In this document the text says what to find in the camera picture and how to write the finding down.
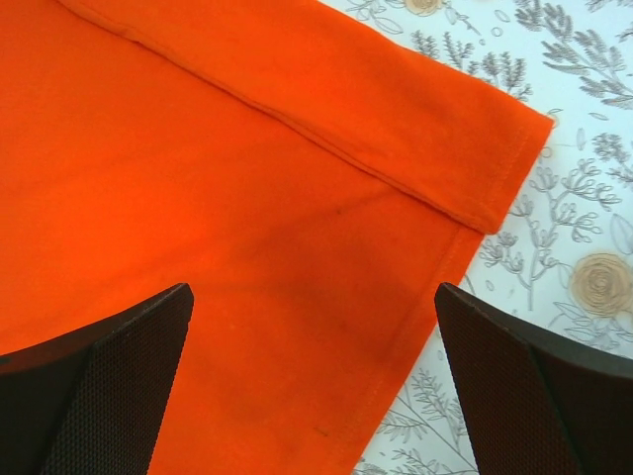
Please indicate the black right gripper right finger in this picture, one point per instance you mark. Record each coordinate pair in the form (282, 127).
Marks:
(534, 402)

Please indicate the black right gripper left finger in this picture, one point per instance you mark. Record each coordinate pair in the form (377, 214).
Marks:
(92, 401)

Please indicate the orange t shirt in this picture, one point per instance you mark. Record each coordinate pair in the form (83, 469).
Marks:
(312, 181)

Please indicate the floral patterned table mat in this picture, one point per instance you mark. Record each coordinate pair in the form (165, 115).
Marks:
(563, 257)

